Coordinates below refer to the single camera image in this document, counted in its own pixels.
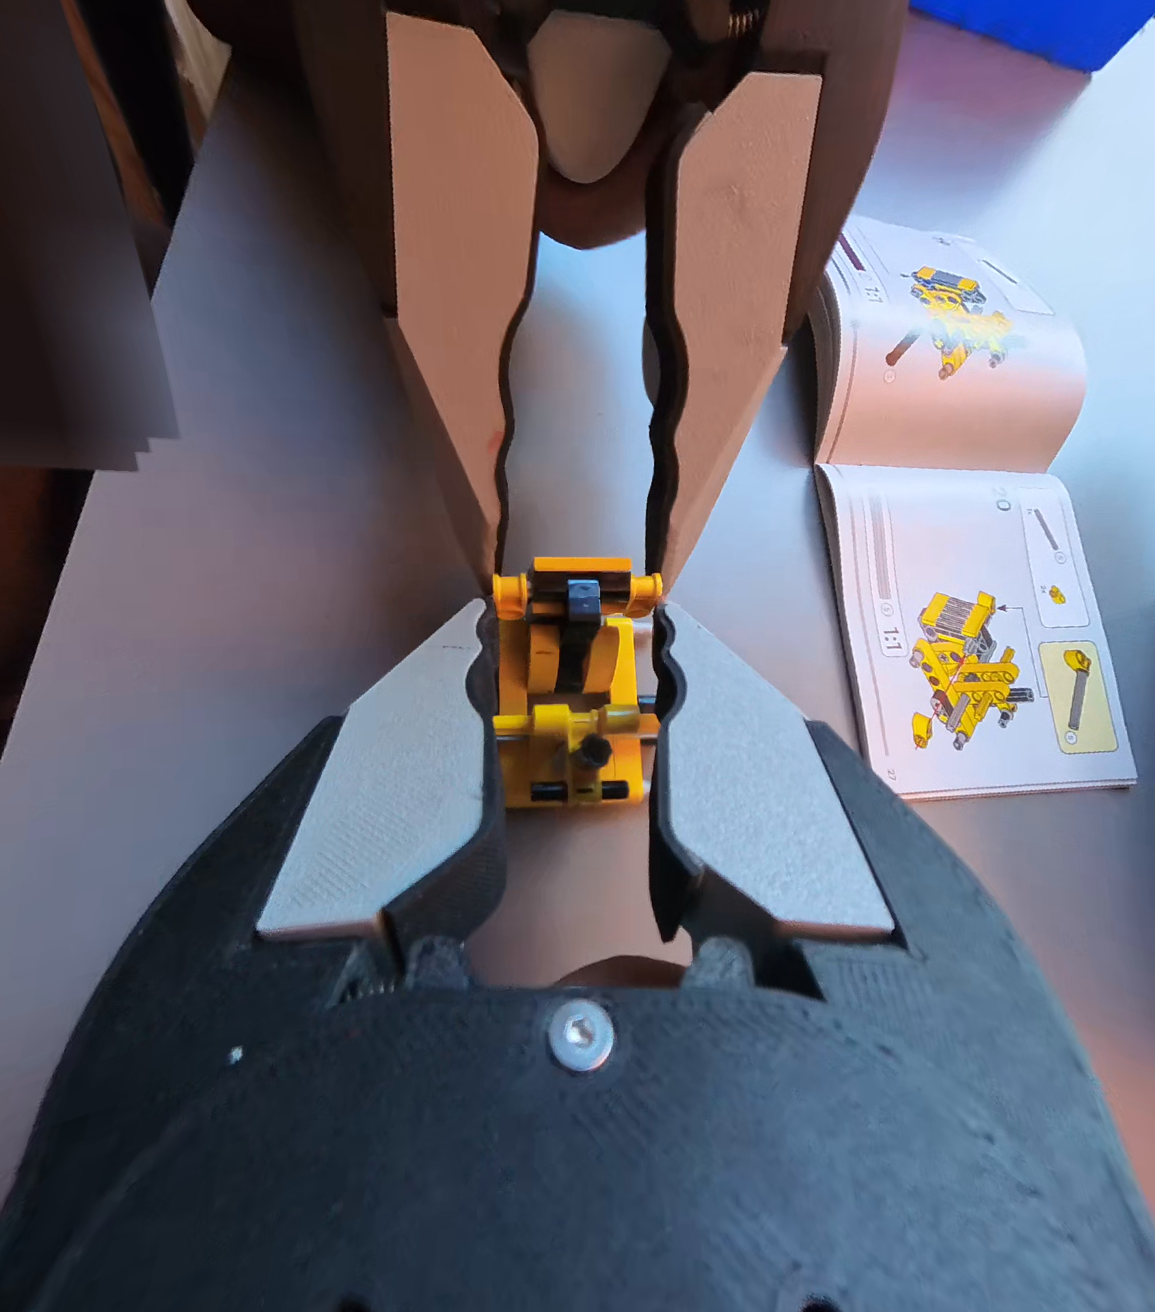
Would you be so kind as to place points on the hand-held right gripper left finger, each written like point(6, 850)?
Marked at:
point(384, 779)

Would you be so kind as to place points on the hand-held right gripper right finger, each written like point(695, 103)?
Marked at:
point(762, 800)

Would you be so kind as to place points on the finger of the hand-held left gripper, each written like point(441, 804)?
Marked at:
point(455, 235)
point(732, 256)

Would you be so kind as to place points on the yellow lego vehicle model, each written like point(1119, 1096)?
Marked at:
point(527, 656)

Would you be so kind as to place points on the open lego instruction booklet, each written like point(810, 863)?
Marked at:
point(947, 410)

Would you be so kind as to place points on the blue plastic bin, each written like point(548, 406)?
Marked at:
point(1049, 26)

